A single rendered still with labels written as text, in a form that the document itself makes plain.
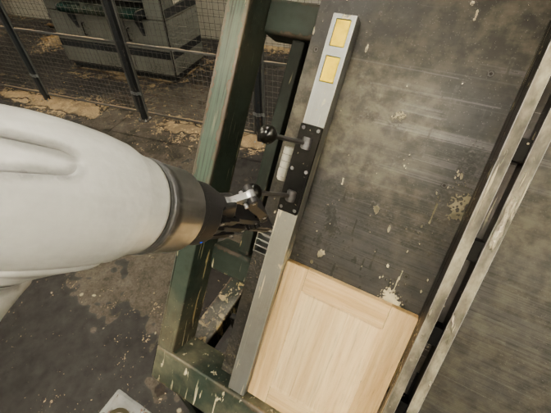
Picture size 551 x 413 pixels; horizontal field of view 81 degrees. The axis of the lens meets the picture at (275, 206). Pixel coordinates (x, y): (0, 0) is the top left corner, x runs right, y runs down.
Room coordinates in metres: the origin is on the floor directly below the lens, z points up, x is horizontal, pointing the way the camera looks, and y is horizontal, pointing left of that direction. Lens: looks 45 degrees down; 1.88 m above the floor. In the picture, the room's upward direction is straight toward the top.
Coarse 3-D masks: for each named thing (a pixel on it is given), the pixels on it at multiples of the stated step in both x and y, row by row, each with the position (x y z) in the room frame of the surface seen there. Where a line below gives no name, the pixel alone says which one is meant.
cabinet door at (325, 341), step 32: (288, 288) 0.42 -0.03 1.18; (320, 288) 0.40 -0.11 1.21; (352, 288) 0.38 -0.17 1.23; (288, 320) 0.37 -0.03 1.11; (320, 320) 0.35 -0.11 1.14; (352, 320) 0.34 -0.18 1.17; (384, 320) 0.32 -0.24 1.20; (416, 320) 0.31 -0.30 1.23; (288, 352) 0.31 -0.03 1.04; (320, 352) 0.30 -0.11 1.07; (352, 352) 0.29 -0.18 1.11; (384, 352) 0.28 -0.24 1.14; (256, 384) 0.27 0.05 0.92; (288, 384) 0.26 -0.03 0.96; (320, 384) 0.25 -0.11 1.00; (352, 384) 0.24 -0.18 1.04; (384, 384) 0.23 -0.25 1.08
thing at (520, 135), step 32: (544, 32) 0.59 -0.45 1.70; (544, 64) 0.51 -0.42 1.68; (544, 96) 0.50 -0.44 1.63; (512, 128) 0.46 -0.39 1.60; (544, 128) 0.45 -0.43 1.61; (512, 160) 0.43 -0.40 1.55; (480, 192) 0.41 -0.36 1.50; (512, 192) 0.40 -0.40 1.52; (480, 224) 0.37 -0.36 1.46; (448, 256) 0.37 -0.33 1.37; (480, 256) 0.34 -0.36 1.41; (448, 288) 0.31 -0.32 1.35; (448, 320) 0.28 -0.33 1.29; (416, 352) 0.24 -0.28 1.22; (416, 384) 0.21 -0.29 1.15
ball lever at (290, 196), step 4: (252, 184) 0.49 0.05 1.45; (256, 184) 0.49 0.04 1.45; (256, 188) 0.48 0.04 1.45; (260, 188) 0.48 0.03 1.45; (256, 192) 0.47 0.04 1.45; (260, 192) 0.48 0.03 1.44; (264, 192) 0.49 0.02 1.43; (268, 192) 0.50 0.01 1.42; (272, 192) 0.51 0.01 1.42; (288, 192) 0.53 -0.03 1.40; (292, 192) 0.52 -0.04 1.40; (260, 196) 0.47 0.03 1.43; (272, 196) 0.50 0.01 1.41; (276, 196) 0.50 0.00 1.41; (280, 196) 0.51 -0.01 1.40; (284, 196) 0.51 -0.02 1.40; (288, 196) 0.52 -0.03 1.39; (292, 196) 0.52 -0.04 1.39; (288, 200) 0.51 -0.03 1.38; (292, 200) 0.51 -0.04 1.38
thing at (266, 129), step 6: (264, 126) 0.54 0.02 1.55; (270, 126) 0.54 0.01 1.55; (258, 132) 0.54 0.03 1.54; (264, 132) 0.53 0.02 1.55; (270, 132) 0.53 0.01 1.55; (276, 132) 0.54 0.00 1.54; (264, 138) 0.52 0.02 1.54; (270, 138) 0.52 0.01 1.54; (276, 138) 0.55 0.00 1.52; (282, 138) 0.55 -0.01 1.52; (288, 138) 0.56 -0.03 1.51; (294, 138) 0.57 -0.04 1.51; (306, 138) 0.58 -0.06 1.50; (306, 144) 0.57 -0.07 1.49
